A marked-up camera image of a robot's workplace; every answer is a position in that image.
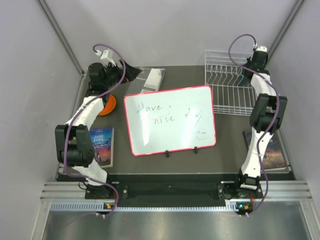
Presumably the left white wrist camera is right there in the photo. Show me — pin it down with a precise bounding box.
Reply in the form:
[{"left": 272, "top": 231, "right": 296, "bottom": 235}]
[{"left": 95, "top": 49, "right": 117, "bottom": 66}]

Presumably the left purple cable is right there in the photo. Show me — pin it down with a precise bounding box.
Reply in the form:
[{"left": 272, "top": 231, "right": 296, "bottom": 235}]
[{"left": 63, "top": 43, "right": 126, "bottom": 217}]

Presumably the white wire dish rack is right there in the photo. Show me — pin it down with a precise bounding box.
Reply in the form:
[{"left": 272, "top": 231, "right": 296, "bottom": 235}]
[{"left": 204, "top": 50, "right": 257, "bottom": 116}]

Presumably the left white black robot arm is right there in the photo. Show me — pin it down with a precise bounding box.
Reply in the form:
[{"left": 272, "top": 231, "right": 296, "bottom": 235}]
[{"left": 54, "top": 60, "right": 141, "bottom": 199}]

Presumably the aluminium frame rail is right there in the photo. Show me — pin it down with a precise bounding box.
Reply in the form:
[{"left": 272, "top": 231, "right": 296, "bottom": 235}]
[{"left": 40, "top": 182, "right": 86, "bottom": 201}]

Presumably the Jane Eyre book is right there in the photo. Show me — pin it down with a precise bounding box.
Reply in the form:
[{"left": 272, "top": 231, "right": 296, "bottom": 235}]
[{"left": 89, "top": 127, "right": 114, "bottom": 168}]

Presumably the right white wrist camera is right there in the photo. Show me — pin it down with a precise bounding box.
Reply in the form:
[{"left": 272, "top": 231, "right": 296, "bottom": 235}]
[{"left": 253, "top": 43, "right": 268, "bottom": 53}]

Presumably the orange plate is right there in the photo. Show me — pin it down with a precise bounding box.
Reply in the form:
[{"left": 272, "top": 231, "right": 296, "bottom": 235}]
[{"left": 98, "top": 94, "right": 117, "bottom": 116}]

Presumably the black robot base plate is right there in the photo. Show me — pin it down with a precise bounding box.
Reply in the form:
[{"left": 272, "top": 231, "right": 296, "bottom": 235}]
[{"left": 112, "top": 181, "right": 263, "bottom": 201}]

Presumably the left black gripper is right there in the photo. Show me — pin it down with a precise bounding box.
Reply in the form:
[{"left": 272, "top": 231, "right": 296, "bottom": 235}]
[{"left": 102, "top": 59, "right": 141, "bottom": 89}]

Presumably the grey slotted cable duct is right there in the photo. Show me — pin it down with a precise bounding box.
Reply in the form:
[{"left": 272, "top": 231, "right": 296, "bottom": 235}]
[{"left": 50, "top": 201, "right": 249, "bottom": 212}]

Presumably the Tale of Two Cities book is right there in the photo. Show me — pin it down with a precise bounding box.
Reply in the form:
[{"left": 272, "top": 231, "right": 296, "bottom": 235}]
[{"left": 242, "top": 129, "right": 288, "bottom": 172}]

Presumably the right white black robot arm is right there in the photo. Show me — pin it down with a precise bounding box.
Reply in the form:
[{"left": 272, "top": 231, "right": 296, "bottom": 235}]
[{"left": 233, "top": 46, "right": 288, "bottom": 198}]

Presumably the red framed whiteboard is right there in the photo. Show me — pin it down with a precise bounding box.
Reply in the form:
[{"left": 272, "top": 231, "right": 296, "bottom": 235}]
[{"left": 123, "top": 85, "right": 217, "bottom": 157}]

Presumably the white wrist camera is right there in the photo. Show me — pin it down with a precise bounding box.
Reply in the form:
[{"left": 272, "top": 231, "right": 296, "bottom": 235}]
[
  {"left": 95, "top": 49, "right": 117, "bottom": 66},
  {"left": 253, "top": 43, "right": 268, "bottom": 53}
]

